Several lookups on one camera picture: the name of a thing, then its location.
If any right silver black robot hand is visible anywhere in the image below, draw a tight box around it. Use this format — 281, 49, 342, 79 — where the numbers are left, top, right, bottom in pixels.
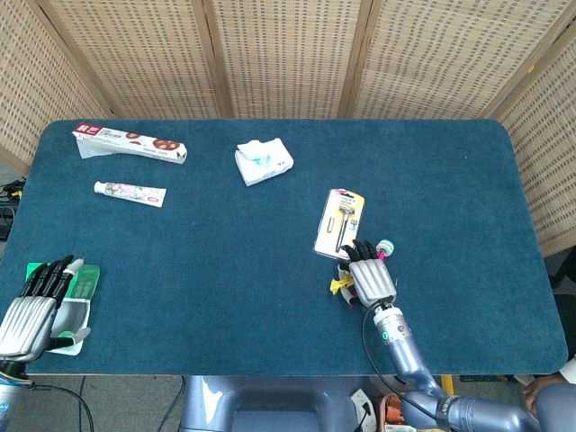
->
340, 239, 398, 310

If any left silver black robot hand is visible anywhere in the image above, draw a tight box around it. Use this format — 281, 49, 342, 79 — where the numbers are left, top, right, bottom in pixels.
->
0, 254, 92, 364

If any small colourful toy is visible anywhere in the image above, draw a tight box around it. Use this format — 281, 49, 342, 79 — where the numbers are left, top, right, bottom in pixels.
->
329, 239, 397, 311

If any bystander bare hand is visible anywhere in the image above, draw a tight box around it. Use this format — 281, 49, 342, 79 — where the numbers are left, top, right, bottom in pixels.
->
523, 372, 572, 413

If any razor in yellow blister card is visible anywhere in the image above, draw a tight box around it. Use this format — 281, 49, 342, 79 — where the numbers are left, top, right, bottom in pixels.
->
313, 188, 366, 261

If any green white blister package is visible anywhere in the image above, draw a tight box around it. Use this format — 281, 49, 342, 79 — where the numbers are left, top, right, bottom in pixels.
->
25, 262, 101, 356

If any white power strip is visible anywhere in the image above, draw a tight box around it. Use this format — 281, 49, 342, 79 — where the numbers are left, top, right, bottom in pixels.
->
349, 388, 377, 429

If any orange tool on floor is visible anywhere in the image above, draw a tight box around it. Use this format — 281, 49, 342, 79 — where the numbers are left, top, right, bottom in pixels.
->
375, 393, 407, 427

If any white soft tissue pack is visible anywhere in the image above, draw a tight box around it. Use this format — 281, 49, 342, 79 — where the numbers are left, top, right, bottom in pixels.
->
234, 137, 295, 187

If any blue-grey robot torso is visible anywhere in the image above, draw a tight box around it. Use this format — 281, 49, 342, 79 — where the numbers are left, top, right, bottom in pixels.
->
179, 375, 375, 432

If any white floral toothpaste tube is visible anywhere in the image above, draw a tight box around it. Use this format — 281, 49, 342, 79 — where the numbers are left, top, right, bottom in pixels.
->
93, 180, 167, 208

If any long biscuit box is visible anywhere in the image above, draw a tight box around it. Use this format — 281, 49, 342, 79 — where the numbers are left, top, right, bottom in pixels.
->
72, 121, 189, 166

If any woven folding screen panel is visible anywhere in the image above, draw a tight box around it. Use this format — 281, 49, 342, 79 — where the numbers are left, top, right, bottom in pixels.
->
202, 0, 374, 121
348, 0, 576, 121
38, 0, 233, 121
490, 26, 576, 257
0, 0, 112, 176

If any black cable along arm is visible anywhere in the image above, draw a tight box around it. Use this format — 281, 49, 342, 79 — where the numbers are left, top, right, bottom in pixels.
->
361, 305, 451, 432

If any black floor cable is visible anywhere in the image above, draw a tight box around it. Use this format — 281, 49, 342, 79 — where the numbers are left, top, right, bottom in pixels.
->
24, 376, 96, 432

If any bundle of floor cables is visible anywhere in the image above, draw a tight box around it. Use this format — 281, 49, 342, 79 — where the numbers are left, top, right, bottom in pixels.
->
0, 178, 26, 242

